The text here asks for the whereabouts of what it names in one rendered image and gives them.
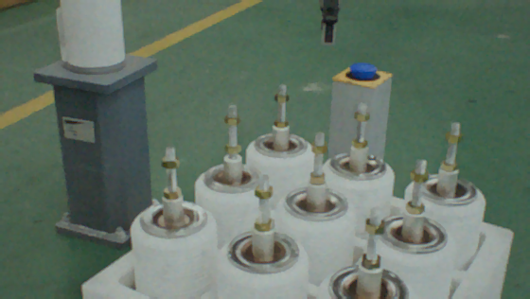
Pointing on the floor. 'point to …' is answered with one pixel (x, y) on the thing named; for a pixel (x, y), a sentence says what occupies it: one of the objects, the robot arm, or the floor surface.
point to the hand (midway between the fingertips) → (327, 34)
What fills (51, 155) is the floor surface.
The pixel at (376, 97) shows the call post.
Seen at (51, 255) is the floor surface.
